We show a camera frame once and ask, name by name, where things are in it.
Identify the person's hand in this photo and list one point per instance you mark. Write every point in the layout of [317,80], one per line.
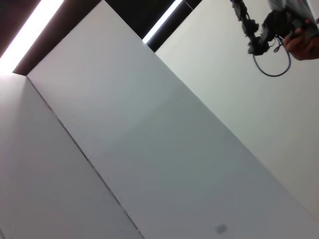
[304,47]

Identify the black handheld controller device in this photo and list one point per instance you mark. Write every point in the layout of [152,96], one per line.
[274,25]

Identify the light grey sleeve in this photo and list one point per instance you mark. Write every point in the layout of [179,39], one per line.
[279,3]

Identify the long ceiling light strip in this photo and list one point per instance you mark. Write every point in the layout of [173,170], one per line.
[162,21]
[30,32]

